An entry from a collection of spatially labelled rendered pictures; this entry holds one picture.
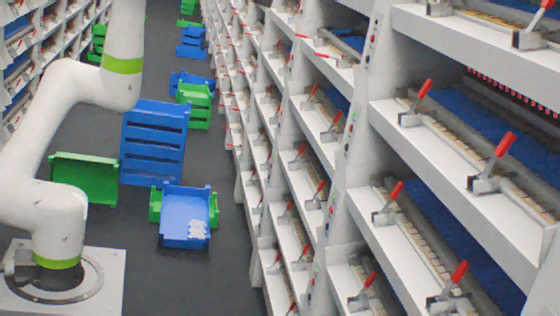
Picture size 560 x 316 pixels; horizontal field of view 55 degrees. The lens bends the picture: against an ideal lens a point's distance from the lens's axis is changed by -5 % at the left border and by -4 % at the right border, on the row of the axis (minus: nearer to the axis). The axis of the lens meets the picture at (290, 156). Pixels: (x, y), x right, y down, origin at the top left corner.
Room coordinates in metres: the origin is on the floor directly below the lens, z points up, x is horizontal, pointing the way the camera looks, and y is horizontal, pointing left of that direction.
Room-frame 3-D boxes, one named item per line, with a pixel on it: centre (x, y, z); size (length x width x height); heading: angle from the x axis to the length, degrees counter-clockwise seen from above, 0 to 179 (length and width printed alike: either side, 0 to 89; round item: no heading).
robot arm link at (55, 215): (1.17, 0.54, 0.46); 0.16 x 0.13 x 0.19; 90
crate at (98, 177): (2.14, 0.87, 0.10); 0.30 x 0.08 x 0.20; 102
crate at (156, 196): (2.21, 0.42, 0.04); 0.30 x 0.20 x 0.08; 104
